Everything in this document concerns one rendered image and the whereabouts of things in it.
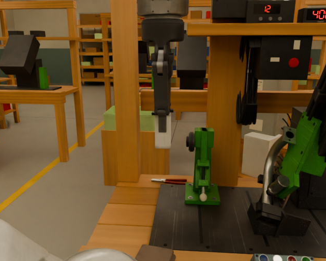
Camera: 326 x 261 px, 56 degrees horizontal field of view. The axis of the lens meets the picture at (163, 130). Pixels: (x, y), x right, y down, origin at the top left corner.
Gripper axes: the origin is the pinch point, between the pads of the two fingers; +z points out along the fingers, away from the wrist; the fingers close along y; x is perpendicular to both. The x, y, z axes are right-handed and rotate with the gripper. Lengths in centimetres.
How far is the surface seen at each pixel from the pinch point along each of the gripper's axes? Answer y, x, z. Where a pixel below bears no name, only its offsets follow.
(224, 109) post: -66, 19, 10
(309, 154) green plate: -29, 40, 15
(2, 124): -433, -319, 123
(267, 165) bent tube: -42, 32, 24
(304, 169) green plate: -29, 39, 20
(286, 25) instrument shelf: -54, 37, -21
